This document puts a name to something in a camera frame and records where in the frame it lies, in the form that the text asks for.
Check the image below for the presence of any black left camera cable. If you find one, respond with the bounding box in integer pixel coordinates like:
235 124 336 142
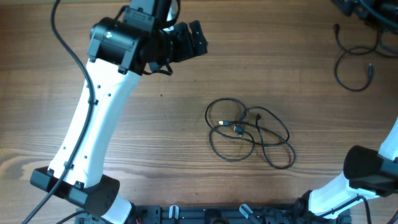
21 0 97 224

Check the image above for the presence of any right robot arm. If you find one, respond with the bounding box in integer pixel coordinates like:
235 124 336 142
291 0 397 223

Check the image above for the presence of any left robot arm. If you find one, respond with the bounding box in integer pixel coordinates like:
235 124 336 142
30 1 207 223

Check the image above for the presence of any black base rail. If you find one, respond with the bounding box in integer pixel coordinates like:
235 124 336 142
74 203 352 224

